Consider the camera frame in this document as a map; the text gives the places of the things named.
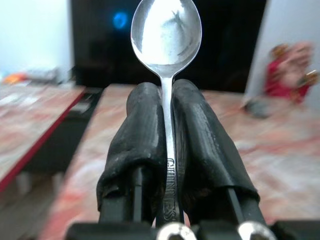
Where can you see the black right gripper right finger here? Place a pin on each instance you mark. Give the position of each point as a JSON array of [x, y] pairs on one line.
[[200, 140]]

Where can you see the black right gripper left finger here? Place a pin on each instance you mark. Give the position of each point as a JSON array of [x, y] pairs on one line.
[[140, 135]]

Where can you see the silver metal spoon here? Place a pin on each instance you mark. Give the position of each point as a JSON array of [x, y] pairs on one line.
[[166, 37]]

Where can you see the grey flat object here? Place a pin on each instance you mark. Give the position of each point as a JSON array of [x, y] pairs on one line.
[[258, 108]]

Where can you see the large black television screen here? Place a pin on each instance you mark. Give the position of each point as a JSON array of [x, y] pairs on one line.
[[225, 42]]

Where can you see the low table with red edge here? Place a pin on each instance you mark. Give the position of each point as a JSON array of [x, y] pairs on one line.
[[30, 125]]

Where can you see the red and gold figurine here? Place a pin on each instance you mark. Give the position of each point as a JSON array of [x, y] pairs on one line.
[[291, 72]]

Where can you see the orange packet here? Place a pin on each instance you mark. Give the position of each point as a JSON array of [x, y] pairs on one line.
[[14, 78]]

